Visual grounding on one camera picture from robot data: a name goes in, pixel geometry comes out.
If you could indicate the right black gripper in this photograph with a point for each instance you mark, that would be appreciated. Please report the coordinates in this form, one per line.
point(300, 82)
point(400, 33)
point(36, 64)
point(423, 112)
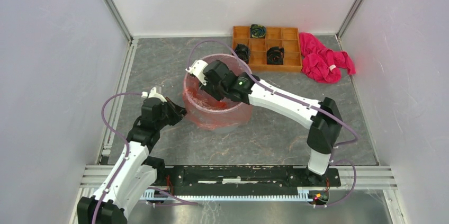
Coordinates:
point(207, 88)

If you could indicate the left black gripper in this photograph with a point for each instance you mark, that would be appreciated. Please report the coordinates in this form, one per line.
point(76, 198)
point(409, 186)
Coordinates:
point(178, 112)

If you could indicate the red translucent trash bag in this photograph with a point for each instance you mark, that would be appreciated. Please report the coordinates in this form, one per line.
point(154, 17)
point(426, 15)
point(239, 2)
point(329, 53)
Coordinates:
point(228, 69)

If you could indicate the grey plastic trash bin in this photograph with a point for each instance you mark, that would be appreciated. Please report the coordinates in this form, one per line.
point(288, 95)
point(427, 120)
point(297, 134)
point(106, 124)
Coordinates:
point(208, 114)

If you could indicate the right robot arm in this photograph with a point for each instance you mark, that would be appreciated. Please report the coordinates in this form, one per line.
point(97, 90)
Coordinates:
point(321, 118)

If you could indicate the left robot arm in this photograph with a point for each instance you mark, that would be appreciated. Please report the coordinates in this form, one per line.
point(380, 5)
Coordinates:
point(126, 183)

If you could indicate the black rolled belt right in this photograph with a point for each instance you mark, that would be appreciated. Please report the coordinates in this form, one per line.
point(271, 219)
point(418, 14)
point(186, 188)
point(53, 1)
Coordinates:
point(275, 55)

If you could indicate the dark rolled belt top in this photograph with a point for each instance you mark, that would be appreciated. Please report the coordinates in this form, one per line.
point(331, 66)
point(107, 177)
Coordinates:
point(257, 31)

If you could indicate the orange compartment tray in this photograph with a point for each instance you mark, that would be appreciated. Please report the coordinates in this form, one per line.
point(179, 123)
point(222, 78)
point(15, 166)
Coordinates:
point(285, 37)

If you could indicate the pink crumpled cloth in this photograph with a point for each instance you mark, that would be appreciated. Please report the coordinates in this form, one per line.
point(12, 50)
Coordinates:
point(323, 64)

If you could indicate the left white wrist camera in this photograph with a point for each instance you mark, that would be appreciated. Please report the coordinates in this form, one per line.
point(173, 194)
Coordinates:
point(196, 70)

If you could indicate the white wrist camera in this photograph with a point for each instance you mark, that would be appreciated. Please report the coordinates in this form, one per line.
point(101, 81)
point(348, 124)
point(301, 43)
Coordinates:
point(155, 92)
point(196, 70)

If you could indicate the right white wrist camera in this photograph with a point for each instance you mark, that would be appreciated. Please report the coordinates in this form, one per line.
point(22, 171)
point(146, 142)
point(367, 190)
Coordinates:
point(155, 92)

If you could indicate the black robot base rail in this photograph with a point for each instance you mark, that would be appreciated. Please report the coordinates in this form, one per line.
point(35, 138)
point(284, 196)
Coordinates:
point(238, 180)

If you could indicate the white slotted cable duct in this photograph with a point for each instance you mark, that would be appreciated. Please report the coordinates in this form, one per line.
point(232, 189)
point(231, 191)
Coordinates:
point(300, 196)

